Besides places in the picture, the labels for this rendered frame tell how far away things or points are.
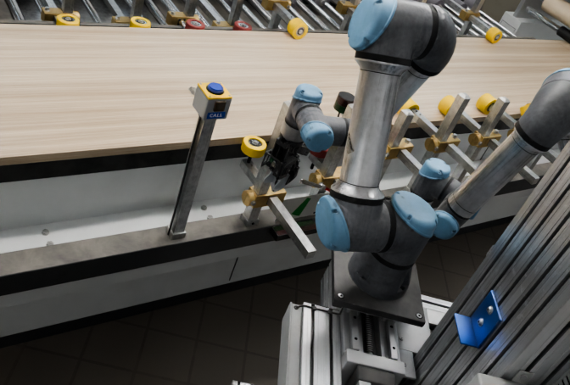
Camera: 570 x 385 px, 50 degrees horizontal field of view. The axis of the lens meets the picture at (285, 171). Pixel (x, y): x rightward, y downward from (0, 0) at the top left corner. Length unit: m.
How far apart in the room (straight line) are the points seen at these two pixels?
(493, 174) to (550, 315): 0.52
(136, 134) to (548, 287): 1.25
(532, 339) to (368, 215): 0.39
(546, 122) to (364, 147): 0.42
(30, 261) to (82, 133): 0.39
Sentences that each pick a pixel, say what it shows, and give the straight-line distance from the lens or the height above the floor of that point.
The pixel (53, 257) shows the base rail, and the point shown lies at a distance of 1.77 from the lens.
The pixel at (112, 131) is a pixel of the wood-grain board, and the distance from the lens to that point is 1.89.
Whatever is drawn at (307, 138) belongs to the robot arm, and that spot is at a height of 1.22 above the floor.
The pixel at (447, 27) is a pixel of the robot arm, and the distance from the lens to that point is 1.30.
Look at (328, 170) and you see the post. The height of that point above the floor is 0.90.
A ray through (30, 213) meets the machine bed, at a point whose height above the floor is 0.67.
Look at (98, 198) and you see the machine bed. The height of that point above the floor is 0.70.
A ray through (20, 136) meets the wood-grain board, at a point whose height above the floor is 0.90.
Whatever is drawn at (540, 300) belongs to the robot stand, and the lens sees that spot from 1.12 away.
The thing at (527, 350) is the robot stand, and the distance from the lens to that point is 1.14.
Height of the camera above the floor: 2.01
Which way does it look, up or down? 35 degrees down
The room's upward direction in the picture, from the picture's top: 21 degrees clockwise
